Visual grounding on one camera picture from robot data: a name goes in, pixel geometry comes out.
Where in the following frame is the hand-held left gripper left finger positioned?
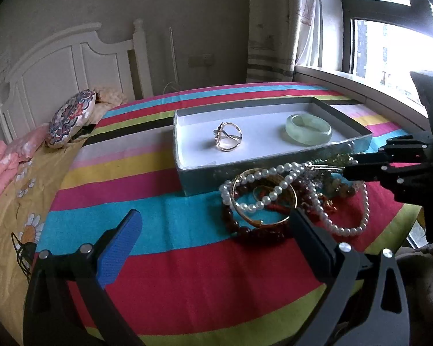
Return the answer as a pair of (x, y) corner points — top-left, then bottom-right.
(23, 209), (143, 346)

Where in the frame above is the white windowsill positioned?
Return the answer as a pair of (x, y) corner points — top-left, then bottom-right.
(294, 64), (433, 130)

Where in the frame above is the gold openwork ring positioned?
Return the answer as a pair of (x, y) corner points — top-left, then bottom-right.
(213, 122), (243, 151)

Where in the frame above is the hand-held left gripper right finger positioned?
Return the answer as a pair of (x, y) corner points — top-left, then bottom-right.
(289, 207), (410, 346)

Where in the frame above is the gold bangle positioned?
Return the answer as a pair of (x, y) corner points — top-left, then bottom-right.
(230, 169), (298, 228)

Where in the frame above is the white sheer curtain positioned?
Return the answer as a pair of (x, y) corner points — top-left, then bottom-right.
(296, 0), (325, 69)

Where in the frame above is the dark red bead bracelet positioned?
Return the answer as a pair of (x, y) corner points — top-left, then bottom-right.
(222, 184), (293, 240)

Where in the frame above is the pink quilt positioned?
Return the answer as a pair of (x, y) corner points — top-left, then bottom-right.
(0, 124), (51, 220)

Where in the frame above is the silver jewelry box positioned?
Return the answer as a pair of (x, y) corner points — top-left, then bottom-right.
(173, 97), (373, 198)

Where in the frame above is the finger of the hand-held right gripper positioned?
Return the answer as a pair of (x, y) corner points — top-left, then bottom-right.
(348, 135), (433, 164)
(341, 162), (433, 204)

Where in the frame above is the beige ruffled pillow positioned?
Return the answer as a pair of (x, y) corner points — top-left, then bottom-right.
(94, 86), (128, 110)

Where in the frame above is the patterned beige curtain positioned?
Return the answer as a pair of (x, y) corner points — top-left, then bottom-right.
(245, 0), (302, 83)

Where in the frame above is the grey cloth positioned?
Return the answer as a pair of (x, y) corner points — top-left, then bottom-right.
(397, 241), (433, 332)

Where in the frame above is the striped colourful blanket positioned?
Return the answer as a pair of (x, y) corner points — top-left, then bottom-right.
(36, 84), (428, 346)

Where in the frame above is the dark framed window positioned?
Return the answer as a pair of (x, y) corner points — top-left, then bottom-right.
(337, 0), (433, 123)

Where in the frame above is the pastel stone bead bracelet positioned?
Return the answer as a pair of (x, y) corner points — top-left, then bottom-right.
(310, 173), (365, 197)

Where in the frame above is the red cord bracelet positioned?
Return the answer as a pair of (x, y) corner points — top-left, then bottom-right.
(256, 185), (338, 217)

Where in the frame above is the green jade bangle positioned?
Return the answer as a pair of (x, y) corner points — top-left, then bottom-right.
(286, 113), (333, 146)

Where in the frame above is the floral round pillow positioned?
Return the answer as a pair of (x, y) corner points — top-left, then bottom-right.
(45, 89), (97, 148)

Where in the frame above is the white wooden headboard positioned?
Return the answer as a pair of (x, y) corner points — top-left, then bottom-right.
(0, 18), (154, 143)

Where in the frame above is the yellow floral bedsheet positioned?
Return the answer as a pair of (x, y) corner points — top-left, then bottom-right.
(0, 137), (94, 346)

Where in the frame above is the thin white pole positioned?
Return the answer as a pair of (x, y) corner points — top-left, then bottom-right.
(169, 27), (179, 83)

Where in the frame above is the white pearl necklace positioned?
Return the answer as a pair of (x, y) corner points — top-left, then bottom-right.
(219, 162), (369, 238)

